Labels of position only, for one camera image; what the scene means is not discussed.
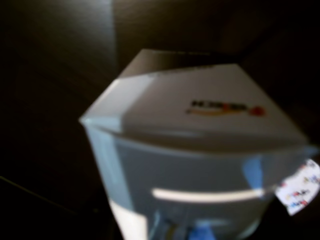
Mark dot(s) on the white and black servo box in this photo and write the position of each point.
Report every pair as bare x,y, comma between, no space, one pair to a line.
187,150

